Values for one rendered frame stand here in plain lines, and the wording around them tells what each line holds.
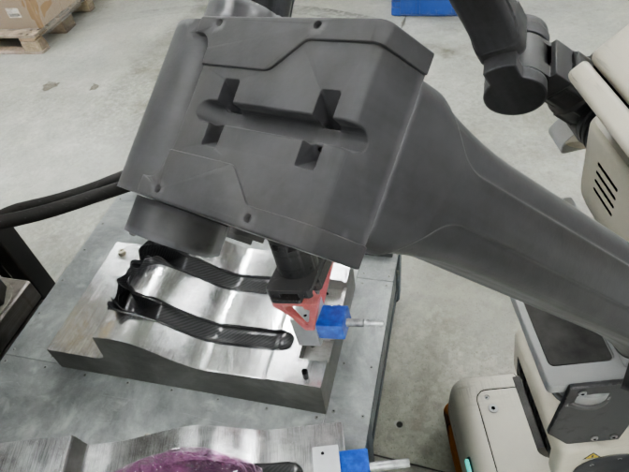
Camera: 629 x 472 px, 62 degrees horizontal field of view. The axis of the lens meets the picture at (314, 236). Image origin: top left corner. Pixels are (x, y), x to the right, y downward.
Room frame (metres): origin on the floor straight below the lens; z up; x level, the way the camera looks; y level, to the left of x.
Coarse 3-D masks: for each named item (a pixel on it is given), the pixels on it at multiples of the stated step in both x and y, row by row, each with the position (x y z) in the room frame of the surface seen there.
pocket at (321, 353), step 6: (324, 342) 0.47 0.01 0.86; (330, 342) 0.46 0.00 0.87; (306, 348) 0.47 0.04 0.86; (312, 348) 0.46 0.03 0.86; (318, 348) 0.46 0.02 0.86; (324, 348) 0.46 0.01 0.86; (330, 348) 0.45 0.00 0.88; (300, 354) 0.45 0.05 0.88; (306, 354) 0.46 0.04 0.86; (312, 354) 0.45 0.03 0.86; (318, 354) 0.45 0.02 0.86; (324, 354) 0.45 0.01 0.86; (330, 354) 0.44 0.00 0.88; (312, 360) 0.44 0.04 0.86; (318, 360) 0.44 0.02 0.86; (324, 360) 0.44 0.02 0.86
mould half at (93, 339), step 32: (128, 256) 0.75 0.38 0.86; (224, 256) 0.67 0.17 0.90; (256, 256) 0.67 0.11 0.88; (96, 288) 0.67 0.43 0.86; (160, 288) 0.59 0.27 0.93; (192, 288) 0.59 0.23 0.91; (224, 288) 0.60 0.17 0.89; (352, 288) 0.60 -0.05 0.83; (96, 320) 0.60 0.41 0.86; (128, 320) 0.53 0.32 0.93; (224, 320) 0.53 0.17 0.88; (256, 320) 0.52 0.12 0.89; (288, 320) 0.51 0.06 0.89; (64, 352) 0.54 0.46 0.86; (96, 352) 0.53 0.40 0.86; (128, 352) 0.49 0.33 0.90; (160, 352) 0.47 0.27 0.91; (192, 352) 0.48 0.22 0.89; (224, 352) 0.47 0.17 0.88; (256, 352) 0.46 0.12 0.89; (288, 352) 0.45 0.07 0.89; (192, 384) 0.46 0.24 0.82; (224, 384) 0.44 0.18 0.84; (256, 384) 0.41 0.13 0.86; (288, 384) 0.40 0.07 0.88; (320, 384) 0.38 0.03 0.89
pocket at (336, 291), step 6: (330, 282) 0.58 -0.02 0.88; (336, 282) 0.58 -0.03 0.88; (342, 282) 0.57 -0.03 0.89; (330, 288) 0.58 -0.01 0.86; (336, 288) 0.58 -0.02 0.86; (342, 288) 0.57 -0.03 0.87; (330, 294) 0.57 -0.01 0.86; (336, 294) 0.57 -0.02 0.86; (342, 294) 0.55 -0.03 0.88; (330, 300) 0.56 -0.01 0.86; (336, 300) 0.55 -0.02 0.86; (342, 300) 0.54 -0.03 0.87
